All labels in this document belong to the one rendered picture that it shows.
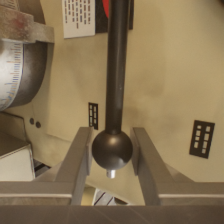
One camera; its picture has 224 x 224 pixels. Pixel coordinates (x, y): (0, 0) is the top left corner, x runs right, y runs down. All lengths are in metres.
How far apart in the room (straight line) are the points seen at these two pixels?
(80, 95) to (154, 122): 0.10
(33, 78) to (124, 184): 0.19
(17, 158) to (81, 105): 0.17
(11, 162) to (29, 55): 0.18
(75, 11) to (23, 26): 0.06
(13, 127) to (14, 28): 0.22
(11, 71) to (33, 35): 0.05
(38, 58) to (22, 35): 0.05
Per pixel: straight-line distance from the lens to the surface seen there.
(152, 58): 0.17
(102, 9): 0.20
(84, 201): 0.32
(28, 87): 0.26
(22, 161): 0.34
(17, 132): 0.37
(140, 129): 0.15
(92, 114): 0.21
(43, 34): 0.24
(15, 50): 0.23
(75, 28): 0.22
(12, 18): 0.21
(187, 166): 0.19
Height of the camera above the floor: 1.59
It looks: 29 degrees down
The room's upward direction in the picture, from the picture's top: 100 degrees clockwise
